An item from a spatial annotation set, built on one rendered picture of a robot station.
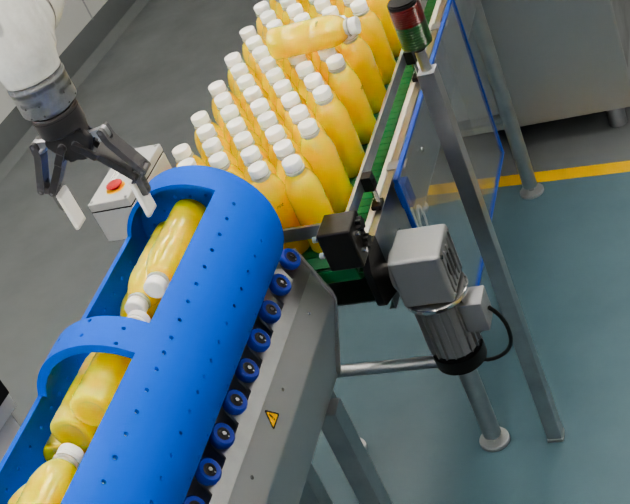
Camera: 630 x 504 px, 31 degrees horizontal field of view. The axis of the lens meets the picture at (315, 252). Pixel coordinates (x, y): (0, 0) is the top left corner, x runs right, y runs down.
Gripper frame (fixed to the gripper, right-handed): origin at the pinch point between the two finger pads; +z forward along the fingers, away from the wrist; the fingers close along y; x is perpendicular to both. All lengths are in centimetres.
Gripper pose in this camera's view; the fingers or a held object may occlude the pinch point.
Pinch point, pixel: (113, 212)
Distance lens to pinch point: 184.5
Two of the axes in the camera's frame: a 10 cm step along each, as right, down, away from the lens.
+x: 2.3, -6.4, 7.4
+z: 3.5, 7.6, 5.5
